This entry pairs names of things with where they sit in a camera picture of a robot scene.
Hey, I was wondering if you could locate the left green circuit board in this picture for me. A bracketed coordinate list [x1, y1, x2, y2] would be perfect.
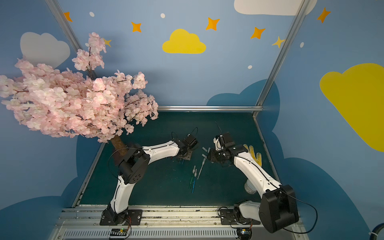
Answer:
[109, 228, 129, 240]

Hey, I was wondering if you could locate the lower blue carving knife capped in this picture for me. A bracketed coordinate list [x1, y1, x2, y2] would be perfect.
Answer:
[192, 170, 197, 193]

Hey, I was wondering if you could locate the pink artificial blossom tree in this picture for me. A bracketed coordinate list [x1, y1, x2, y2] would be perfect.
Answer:
[1, 33, 159, 143]

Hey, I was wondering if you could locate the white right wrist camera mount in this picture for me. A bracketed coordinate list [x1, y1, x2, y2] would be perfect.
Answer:
[214, 136, 222, 151]

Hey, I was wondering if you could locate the yellow work glove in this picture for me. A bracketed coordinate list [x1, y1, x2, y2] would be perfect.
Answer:
[244, 144, 262, 167]

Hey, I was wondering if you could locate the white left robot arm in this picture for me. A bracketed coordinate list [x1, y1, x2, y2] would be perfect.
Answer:
[108, 134, 198, 215]

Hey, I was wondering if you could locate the slanted aluminium frame post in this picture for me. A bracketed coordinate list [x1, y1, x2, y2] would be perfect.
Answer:
[253, 0, 312, 121]
[45, 0, 82, 52]

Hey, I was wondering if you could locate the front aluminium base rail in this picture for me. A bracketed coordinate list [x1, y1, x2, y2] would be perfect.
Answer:
[50, 204, 310, 240]

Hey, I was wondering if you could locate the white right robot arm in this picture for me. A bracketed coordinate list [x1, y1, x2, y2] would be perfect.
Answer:
[208, 133, 299, 233]

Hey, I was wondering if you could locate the left slanted aluminium frame post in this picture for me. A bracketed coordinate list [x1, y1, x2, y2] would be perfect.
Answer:
[45, 0, 82, 52]

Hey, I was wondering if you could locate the right slanted aluminium frame post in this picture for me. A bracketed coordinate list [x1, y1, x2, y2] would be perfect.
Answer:
[253, 0, 312, 121]

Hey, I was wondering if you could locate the horizontal aluminium frame rail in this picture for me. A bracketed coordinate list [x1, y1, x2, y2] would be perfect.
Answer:
[158, 106, 263, 112]

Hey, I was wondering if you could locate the dark square tree base plate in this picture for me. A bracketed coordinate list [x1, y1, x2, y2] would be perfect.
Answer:
[112, 149, 125, 166]

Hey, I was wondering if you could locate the right round green circuit board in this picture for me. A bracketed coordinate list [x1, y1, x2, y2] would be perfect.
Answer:
[236, 228, 253, 240]

